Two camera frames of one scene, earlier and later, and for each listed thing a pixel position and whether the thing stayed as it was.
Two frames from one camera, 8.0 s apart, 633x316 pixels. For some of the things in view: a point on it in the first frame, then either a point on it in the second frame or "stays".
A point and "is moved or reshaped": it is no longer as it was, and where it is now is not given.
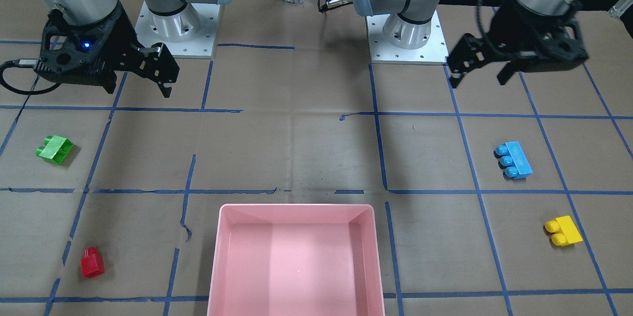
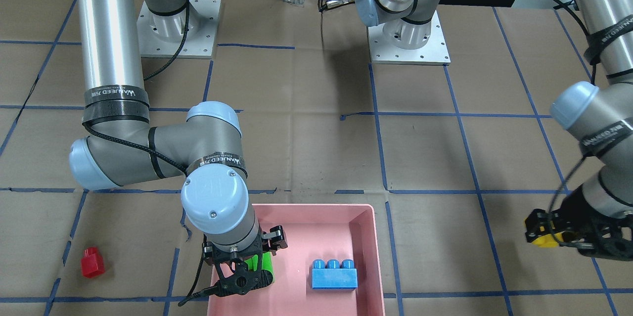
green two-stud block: x=56 y=149 → x=267 y=263
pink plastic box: x=296 y=259 stays
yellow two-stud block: x=564 y=230 is moved or reshaped
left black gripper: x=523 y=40 → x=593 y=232
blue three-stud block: x=513 y=160 → x=334 y=275
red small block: x=92 y=263 stays
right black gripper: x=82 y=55 → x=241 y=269
